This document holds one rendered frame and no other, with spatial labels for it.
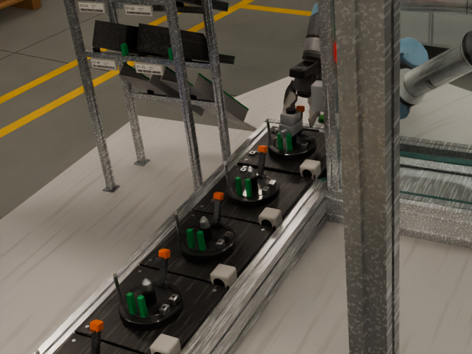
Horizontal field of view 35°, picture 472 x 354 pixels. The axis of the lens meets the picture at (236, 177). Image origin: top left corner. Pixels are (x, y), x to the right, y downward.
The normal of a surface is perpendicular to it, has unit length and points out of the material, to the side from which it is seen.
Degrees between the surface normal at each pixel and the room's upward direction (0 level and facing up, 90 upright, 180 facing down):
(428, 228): 90
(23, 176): 0
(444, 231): 90
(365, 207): 90
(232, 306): 0
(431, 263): 0
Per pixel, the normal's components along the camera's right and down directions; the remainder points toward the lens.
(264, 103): -0.11, -0.86
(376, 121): -0.46, 0.49
